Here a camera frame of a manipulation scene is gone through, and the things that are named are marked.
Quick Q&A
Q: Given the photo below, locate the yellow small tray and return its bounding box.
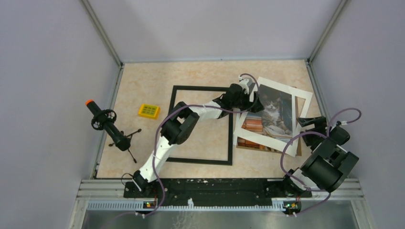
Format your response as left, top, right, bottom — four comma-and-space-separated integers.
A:
138, 104, 160, 120

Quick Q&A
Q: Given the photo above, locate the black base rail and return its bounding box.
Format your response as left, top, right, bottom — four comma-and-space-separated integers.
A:
123, 178, 312, 207

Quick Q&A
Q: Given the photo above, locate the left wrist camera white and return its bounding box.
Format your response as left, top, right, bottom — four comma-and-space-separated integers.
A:
238, 75, 258, 102

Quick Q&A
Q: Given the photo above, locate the white photo mat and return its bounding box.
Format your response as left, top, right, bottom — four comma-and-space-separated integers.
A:
233, 77, 313, 152

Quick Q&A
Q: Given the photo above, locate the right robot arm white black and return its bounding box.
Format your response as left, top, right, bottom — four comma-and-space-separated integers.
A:
280, 116, 359, 197

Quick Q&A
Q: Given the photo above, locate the cat photo print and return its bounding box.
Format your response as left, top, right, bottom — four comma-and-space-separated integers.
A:
242, 85, 294, 141

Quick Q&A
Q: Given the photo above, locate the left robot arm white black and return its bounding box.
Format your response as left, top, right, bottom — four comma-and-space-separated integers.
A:
132, 79, 264, 197

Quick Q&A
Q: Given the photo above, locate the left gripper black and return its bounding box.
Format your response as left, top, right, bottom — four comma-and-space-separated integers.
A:
230, 90, 263, 113

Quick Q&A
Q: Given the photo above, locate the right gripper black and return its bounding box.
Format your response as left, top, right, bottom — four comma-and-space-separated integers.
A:
296, 116, 329, 146

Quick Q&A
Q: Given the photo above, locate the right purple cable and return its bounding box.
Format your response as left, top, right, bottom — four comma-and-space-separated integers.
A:
280, 107, 362, 217

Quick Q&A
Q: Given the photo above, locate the black picture frame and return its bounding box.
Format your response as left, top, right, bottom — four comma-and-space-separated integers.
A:
166, 85, 234, 166

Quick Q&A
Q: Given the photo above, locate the brown frame backing board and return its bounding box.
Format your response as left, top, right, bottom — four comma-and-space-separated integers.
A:
235, 87, 303, 157

